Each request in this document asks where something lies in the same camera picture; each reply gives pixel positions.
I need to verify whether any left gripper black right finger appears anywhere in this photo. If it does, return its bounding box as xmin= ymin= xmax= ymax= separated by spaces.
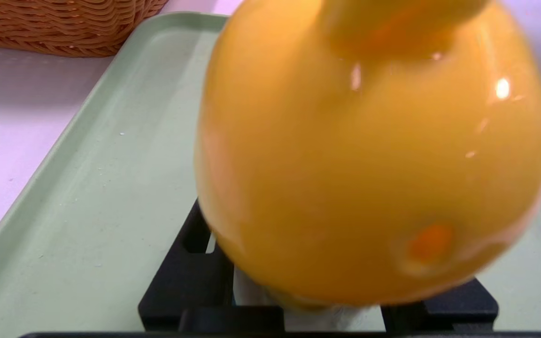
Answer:
xmin=381 ymin=277 xmax=500 ymax=331

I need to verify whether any orange wicker basket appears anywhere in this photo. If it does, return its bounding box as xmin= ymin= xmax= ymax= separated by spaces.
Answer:
xmin=0 ymin=0 xmax=170 ymax=58

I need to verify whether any light green plastic tray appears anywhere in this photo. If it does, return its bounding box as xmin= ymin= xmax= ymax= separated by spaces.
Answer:
xmin=0 ymin=12 xmax=541 ymax=338

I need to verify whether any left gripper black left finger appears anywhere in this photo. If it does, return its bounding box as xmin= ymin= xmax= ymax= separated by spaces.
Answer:
xmin=138 ymin=200 xmax=236 ymax=331

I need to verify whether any yellow duck toy car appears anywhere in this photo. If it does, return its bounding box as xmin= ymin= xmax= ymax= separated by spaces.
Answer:
xmin=194 ymin=0 xmax=541 ymax=332

